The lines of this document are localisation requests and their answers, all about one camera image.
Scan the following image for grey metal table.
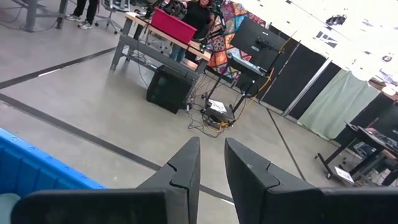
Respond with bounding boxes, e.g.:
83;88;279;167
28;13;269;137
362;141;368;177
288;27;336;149
12;0;69;34

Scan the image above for pale green curtain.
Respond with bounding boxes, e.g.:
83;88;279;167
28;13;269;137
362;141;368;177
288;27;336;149
297;68;382;141

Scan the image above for black computer tower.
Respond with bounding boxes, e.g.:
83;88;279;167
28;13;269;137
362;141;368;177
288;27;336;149
146;64;196;115

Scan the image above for black partition panel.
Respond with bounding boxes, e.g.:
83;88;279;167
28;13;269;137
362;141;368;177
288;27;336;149
259;40;327;111
287;62;343;121
334;93;398;147

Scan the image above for black monitor stand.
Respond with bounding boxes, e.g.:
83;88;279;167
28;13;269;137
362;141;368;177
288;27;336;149
203;40;280;124

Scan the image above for black box with white paper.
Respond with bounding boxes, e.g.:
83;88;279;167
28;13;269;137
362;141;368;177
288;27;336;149
201;99;236;125

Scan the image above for person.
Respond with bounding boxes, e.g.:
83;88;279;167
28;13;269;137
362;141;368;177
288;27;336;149
65;0;100;30
169;0;218;63

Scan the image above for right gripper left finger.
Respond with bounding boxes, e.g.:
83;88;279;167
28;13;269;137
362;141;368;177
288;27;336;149
136;136;201;224

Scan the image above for blue plastic bin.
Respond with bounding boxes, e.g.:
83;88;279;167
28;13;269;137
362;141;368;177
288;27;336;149
0;127;107;200

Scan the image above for grey office chair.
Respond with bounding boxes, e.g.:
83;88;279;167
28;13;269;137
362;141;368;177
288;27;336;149
95;0;131;35

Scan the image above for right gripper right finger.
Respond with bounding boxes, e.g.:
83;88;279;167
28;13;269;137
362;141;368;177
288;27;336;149
224;138;324;224

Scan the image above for yellow hanging cable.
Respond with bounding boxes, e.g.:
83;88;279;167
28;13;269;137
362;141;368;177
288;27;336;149
242;30;295;125

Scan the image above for tangled black floor cables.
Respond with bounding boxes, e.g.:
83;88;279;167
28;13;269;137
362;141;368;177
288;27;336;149
186;90;243;138

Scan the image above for colourful patchwork quilt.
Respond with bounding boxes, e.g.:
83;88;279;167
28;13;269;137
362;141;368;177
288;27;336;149
205;0;268;82

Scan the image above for black rolling desk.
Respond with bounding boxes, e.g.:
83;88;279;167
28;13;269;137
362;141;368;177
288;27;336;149
313;123;398;187

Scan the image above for black monitor on stand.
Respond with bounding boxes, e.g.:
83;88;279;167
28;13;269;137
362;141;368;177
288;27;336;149
229;17;287;72

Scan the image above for red plastic bin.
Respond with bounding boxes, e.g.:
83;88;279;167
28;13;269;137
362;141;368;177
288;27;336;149
150;7;198;45

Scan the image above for white paper sheet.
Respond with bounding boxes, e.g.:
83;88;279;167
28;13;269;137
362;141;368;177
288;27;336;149
334;166;355;184

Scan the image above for wood top workbench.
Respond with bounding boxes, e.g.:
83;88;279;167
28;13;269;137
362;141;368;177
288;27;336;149
110;12;212;82

